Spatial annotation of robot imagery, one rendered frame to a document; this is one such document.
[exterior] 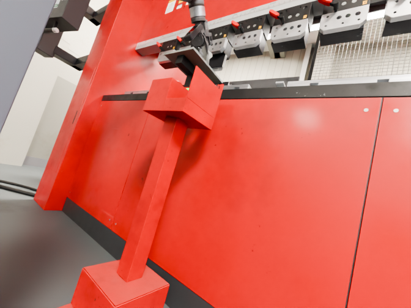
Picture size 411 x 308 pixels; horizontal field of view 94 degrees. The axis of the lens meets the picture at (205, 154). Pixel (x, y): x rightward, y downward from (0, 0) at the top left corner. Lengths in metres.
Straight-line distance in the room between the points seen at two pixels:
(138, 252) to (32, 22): 0.60
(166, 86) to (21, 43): 0.40
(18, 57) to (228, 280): 0.72
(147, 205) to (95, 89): 1.17
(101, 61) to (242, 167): 1.34
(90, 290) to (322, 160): 0.76
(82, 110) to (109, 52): 0.48
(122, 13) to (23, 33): 1.52
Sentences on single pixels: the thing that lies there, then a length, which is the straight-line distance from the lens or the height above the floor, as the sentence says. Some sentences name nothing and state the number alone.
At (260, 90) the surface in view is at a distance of 0.79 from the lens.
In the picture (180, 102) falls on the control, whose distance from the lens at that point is 0.60.
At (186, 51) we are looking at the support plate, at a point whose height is 0.99.
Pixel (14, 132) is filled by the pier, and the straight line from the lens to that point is 3.26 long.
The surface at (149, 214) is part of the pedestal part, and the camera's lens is 0.67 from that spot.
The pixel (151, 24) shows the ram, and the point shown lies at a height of 1.55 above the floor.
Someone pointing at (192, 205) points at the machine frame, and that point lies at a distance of 0.78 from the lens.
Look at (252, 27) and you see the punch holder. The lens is 1.17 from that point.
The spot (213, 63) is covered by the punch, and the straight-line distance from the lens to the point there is 1.21.
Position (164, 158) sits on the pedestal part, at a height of 0.51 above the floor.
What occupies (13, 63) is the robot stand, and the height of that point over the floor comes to 0.57.
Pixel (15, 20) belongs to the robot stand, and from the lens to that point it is 0.41.
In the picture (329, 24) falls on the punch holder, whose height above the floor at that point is 1.20.
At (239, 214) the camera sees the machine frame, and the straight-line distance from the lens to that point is 0.69.
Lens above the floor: 0.49
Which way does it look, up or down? 7 degrees up
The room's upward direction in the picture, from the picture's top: 16 degrees clockwise
